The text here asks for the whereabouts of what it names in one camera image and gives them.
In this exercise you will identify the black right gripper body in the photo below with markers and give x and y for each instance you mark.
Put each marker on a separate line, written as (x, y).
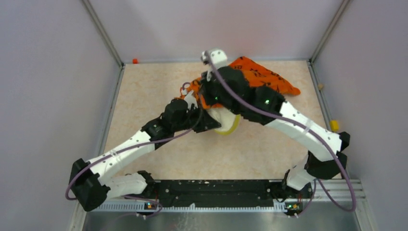
(212, 98)

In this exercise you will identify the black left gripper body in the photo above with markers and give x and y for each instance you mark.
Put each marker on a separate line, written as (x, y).
(192, 119)

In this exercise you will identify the white pillow yellow edge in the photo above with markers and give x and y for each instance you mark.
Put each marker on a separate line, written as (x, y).
(228, 120)

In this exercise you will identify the orange patterned pillowcase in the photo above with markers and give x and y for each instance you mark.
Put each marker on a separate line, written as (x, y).
(255, 74)

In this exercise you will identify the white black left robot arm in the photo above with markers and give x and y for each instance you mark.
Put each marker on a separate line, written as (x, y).
(118, 162)

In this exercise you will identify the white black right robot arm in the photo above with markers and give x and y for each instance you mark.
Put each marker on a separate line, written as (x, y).
(258, 96)

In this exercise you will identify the yellow toy block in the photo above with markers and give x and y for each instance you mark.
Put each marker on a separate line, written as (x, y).
(334, 125)

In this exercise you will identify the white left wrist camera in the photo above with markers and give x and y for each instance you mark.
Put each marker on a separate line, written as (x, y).
(191, 101)

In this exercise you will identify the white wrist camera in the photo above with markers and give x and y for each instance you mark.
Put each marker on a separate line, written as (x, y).
(216, 58)
(191, 101)

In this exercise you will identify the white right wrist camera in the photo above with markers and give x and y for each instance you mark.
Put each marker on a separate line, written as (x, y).
(216, 58)

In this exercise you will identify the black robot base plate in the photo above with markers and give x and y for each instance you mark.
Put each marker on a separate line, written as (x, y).
(222, 193)

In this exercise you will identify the aluminium front rail frame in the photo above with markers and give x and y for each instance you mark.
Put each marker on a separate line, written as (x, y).
(123, 199)

